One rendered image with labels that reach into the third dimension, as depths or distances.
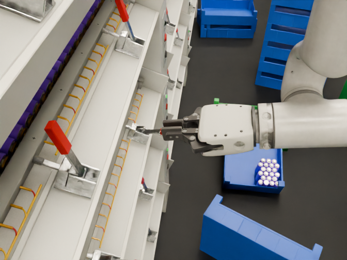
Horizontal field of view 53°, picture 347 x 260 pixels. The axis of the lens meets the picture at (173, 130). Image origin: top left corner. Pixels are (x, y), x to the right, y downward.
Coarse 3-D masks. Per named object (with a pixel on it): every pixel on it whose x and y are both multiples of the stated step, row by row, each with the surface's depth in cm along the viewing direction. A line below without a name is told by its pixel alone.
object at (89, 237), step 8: (136, 88) 76; (128, 112) 71; (120, 136) 66; (128, 144) 67; (112, 160) 62; (112, 168) 61; (104, 184) 58; (112, 184) 60; (104, 192) 57; (96, 208) 55; (96, 216) 54; (104, 216) 56; (88, 232) 52; (104, 232) 54; (88, 240) 51; (80, 256) 49
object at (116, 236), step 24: (144, 72) 79; (144, 96) 79; (144, 120) 74; (144, 144) 70; (120, 168) 64; (144, 168) 66; (120, 192) 61; (120, 216) 58; (96, 240) 54; (120, 240) 55
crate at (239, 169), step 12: (228, 156) 131; (240, 156) 130; (252, 156) 130; (264, 156) 130; (276, 156) 130; (228, 168) 128; (240, 168) 128; (252, 168) 128; (228, 180) 118; (240, 180) 126; (252, 180) 126; (276, 192) 123
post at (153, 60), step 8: (160, 16) 70; (160, 24) 71; (160, 32) 72; (152, 40) 73; (160, 40) 73; (152, 48) 74; (160, 48) 74; (152, 56) 76; (160, 56) 76; (144, 64) 77; (152, 64) 77; (160, 64) 77; (160, 72) 78; (160, 104) 85; (160, 112) 87; (160, 120) 89; (160, 128) 91; (168, 160) 114; (160, 168) 102; (168, 168) 116; (160, 176) 105; (168, 176) 119; (168, 192) 124
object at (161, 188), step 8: (160, 184) 107; (168, 184) 107; (160, 192) 110; (160, 200) 108; (152, 208) 105; (160, 208) 106; (152, 216) 103; (160, 216) 104; (152, 224) 102; (152, 232) 98; (152, 240) 98; (152, 248) 97; (144, 256) 95; (152, 256) 95
